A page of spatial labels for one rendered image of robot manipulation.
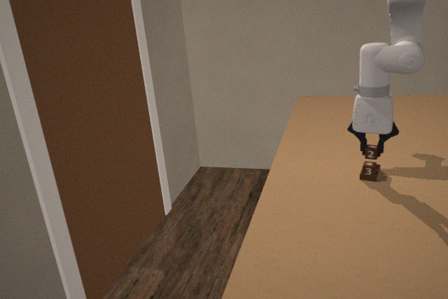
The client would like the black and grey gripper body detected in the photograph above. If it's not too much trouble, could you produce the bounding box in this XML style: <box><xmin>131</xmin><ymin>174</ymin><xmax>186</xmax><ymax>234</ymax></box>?
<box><xmin>353</xmin><ymin>95</ymin><xmax>393</xmax><ymax>134</ymax></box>

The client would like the brown wooden number cube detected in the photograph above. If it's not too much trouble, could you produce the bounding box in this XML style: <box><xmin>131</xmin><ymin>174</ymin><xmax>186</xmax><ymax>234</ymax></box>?
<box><xmin>363</xmin><ymin>161</ymin><xmax>377</xmax><ymax>175</ymax></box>
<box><xmin>365</xmin><ymin>144</ymin><xmax>378</xmax><ymax>160</ymax></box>

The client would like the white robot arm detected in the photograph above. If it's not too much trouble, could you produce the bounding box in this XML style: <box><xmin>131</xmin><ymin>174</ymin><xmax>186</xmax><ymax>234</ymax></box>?
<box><xmin>353</xmin><ymin>0</ymin><xmax>426</xmax><ymax>98</ymax></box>

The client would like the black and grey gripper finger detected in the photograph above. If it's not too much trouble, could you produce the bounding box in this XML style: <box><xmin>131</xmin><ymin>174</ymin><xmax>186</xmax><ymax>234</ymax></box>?
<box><xmin>347</xmin><ymin>121</ymin><xmax>367</xmax><ymax>155</ymax></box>
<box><xmin>377</xmin><ymin>122</ymin><xmax>399</xmax><ymax>157</ymax></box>

